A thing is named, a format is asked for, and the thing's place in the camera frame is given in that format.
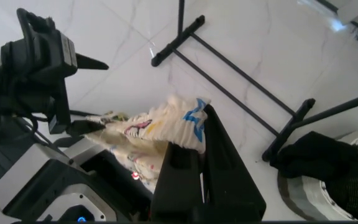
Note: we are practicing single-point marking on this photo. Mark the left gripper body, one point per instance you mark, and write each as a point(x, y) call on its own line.
point(33, 74)

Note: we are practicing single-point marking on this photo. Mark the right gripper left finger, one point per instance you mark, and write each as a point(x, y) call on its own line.
point(176, 193)

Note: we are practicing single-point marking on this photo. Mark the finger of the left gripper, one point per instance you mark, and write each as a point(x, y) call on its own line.
point(87, 63)
point(82, 127)

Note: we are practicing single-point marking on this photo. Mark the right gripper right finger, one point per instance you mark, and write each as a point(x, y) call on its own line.
point(228, 199)

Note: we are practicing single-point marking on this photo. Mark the cream printed garment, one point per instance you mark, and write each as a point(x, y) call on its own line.
point(166, 124)

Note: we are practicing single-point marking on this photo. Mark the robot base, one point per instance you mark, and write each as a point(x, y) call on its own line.
point(26, 174)

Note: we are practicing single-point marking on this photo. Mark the black clothes rack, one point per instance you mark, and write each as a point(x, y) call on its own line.
point(228, 93)

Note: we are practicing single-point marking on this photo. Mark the white laundry basket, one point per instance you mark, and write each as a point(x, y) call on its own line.
point(353, 193)

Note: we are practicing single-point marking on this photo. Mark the black garment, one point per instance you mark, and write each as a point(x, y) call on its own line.
point(315, 155)

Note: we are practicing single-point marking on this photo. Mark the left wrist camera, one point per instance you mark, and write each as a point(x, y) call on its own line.
point(43, 28)

